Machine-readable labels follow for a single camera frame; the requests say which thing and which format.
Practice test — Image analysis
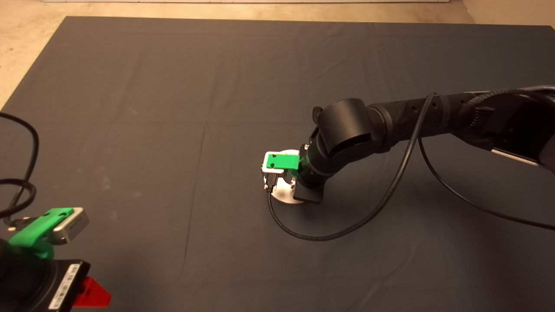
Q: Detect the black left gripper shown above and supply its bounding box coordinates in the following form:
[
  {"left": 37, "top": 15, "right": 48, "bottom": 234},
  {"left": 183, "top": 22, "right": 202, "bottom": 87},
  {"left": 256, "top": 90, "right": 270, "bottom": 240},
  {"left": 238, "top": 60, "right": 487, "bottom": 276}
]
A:
[{"left": 0, "top": 258, "right": 113, "bottom": 312}]

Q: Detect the green left camera mount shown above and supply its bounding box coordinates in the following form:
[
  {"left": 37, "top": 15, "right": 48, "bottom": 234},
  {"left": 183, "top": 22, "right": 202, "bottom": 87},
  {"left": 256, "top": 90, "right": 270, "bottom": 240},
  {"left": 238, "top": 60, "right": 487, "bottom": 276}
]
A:
[{"left": 8, "top": 208, "right": 75, "bottom": 260}]

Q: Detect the silver camera box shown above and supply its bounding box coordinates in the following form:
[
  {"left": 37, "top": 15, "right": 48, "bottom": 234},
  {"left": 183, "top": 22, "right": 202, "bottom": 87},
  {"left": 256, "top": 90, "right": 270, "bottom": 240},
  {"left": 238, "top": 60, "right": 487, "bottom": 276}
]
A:
[
  {"left": 261, "top": 150, "right": 287, "bottom": 176},
  {"left": 52, "top": 207, "right": 91, "bottom": 245}
]

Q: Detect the round metal carrier plate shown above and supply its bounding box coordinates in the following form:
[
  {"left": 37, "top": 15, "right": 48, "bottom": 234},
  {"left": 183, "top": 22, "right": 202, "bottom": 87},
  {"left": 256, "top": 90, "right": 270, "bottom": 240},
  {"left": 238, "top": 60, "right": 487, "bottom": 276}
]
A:
[{"left": 265, "top": 149, "right": 305, "bottom": 205}]

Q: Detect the braided black left cable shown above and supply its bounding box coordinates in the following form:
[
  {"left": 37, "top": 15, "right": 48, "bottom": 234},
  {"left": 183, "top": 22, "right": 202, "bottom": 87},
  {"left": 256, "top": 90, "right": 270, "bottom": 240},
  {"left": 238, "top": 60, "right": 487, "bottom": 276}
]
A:
[{"left": 0, "top": 179, "right": 37, "bottom": 229}]

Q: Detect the dark grey table cloth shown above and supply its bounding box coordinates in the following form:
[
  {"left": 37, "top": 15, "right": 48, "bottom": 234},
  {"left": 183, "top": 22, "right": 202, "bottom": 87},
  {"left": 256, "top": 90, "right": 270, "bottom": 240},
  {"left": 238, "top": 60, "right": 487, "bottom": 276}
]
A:
[{"left": 0, "top": 16, "right": 555, "bottom": 312}]

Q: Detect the thin black right cable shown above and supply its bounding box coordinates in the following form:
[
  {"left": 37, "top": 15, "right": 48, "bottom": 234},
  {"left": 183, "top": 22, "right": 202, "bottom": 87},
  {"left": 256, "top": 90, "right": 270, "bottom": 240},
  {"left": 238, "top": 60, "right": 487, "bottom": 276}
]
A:
[{"left": 266, "top": 91, "right": 555, "bottom": 242}]

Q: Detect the silver right camera box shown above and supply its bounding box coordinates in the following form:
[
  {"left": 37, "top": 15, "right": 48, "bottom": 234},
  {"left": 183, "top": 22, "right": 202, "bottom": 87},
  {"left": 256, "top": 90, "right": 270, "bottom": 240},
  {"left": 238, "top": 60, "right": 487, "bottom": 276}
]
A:
[{"left": 261, "top": 150, "right": 287, "bottom": 176}]

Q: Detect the silver left camera box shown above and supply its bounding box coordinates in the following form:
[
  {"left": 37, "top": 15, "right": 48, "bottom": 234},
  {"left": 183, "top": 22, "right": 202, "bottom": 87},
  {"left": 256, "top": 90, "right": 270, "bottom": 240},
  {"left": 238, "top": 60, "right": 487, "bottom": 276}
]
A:
[{"left": 52, "top": 207, "right": 91, "bottom": 245}]

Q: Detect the green right camera mount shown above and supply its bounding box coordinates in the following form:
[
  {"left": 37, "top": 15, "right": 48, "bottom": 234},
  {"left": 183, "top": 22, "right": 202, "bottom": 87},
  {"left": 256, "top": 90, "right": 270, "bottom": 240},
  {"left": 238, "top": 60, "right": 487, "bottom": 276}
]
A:
[{"left": 265, "top": 151, "right": 301, "bottom": 176}]

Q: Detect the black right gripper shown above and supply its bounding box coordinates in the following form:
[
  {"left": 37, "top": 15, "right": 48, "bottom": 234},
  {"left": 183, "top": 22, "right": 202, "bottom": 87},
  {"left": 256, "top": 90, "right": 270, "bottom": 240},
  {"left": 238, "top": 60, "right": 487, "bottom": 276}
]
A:
[{"left": 293, "top": 172, "right": 325, "bottom": 205}]

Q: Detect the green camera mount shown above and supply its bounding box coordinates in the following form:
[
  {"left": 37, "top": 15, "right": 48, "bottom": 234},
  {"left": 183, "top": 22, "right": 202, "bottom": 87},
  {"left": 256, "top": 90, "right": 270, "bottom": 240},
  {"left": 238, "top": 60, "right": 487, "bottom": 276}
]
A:
[
  {"left": 8, "top": 208, "right": 75, "bottom": 260},
  {"left": 265, "top": 151, "right": 301, "bottom": 176}
]

